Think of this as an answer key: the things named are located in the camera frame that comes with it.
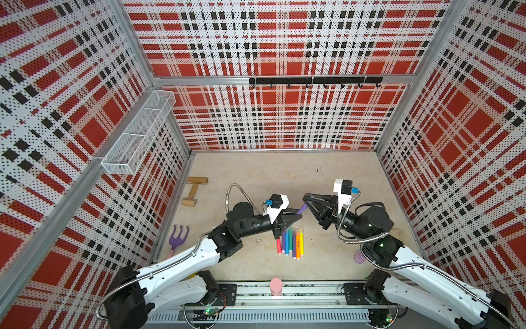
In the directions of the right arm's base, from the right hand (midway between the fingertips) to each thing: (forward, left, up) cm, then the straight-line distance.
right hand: (308, 195), depth 61 cm
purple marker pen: (-3, +1, -2) cm, 4 cm away
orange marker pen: (-4, +1, -33) cm, 34 cm away
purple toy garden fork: (-2, +55, -35) cm, 65 cm away
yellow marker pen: (-2, -1, -34) cm, 34 cm away
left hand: (-2, +2, -7) cm, 8 cm away
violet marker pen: (-2, +7, -34) cm, 35 cm away
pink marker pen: (-4, +9, -33) cm, 35 cm away
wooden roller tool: (+31, +53, -33) cm, 70 cm away
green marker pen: (-2, +4, -33) cm, 33 cm away
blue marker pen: (-3, +6, -33) cm, 34 cm away
